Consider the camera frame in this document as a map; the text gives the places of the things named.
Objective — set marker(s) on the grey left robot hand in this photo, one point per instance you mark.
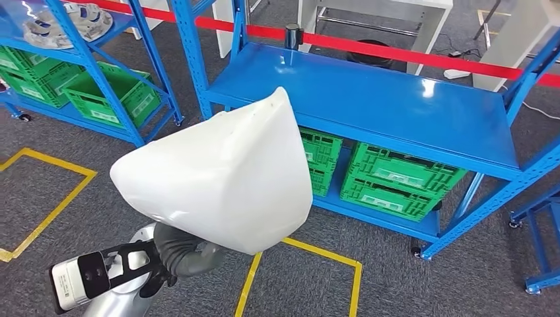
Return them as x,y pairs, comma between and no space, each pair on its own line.
208,260

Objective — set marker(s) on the white curved plastic body part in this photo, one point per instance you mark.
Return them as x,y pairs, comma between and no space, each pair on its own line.
218,183

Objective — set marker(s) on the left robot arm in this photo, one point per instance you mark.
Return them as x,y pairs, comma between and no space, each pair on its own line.
127,302

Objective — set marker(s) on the blue metal shelf rack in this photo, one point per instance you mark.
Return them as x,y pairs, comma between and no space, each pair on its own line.
372,100
86,57
544,280

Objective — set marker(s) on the yellow tape square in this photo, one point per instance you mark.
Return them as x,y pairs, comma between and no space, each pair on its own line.
249,284

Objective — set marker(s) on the green plastic crate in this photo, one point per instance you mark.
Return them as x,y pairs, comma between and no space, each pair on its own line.
321,181
407,168
35,89
385,201
131,105
321,148

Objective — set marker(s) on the black round stool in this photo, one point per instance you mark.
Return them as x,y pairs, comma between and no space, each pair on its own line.
372,62

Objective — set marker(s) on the silver wheel cover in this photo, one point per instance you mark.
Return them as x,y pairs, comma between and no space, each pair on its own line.
92,22
43,33

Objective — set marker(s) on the red barrier belt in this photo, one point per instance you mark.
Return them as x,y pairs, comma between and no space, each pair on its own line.
393,53

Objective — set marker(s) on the white power strip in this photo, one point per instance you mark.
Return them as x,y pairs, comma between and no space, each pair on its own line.
457,73

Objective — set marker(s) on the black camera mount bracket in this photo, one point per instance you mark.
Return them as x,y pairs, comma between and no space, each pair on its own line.
153,282

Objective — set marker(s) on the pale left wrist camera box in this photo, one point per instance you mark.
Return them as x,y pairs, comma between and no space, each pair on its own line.
70,280

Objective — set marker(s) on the black barrier post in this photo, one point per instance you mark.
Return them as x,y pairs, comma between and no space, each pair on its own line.
294,37

